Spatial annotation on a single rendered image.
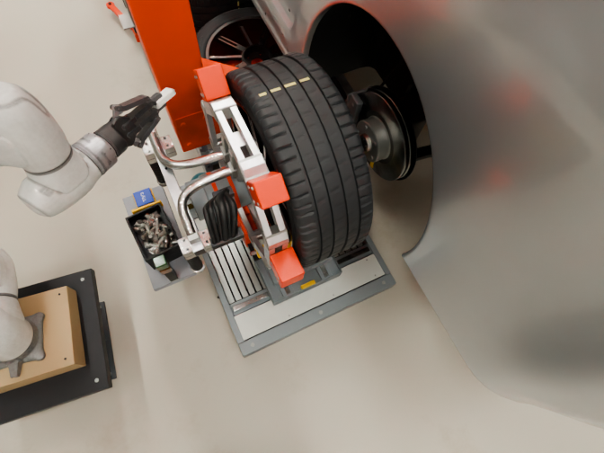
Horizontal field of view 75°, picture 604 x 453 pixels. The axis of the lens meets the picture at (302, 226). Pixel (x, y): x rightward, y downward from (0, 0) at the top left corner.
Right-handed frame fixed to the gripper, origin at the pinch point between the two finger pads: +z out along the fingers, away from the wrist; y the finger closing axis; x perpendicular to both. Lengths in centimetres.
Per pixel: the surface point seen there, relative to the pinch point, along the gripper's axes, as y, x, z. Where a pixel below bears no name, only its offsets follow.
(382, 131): -32, -43, 43
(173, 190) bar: -19.7, -5.7, -13.5
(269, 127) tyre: -5.4, -29.6, 5.4
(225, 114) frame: -6.6, -13.6, 6.8
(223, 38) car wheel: -37, 64, 88
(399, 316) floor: -137, -58, 32
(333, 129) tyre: -9.7, -42.1, 14.6
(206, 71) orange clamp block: -0.4, -3.0, 14.6
